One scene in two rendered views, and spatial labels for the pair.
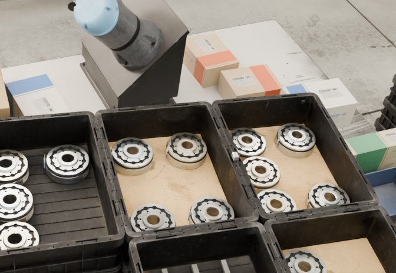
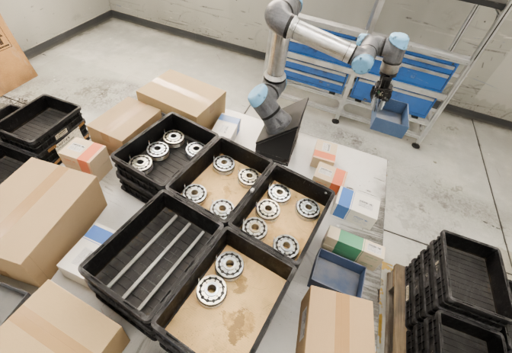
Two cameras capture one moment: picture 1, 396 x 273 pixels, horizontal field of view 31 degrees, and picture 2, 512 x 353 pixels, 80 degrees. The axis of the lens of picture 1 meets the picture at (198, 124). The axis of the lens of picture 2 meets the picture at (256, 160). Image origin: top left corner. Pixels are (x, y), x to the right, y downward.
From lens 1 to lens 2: 0.97 m
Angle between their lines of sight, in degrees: 33
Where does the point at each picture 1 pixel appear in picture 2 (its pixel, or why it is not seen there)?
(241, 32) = (360, 155)
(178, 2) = (385, 142)
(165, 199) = (216, 190)
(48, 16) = (320, 119)
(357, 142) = (346, 235)
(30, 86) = (228, 120)
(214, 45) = (331, 149)
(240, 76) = (326, 168)
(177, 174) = (234, 185)
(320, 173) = (302, 233)
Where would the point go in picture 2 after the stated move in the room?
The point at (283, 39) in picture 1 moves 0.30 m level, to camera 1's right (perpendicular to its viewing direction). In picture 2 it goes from (380, 170) to (426, 206)
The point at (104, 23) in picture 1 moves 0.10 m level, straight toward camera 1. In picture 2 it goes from (254, 101) to (240, 108)
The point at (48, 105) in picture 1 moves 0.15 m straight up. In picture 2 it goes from (225, 129) to (226, 107)
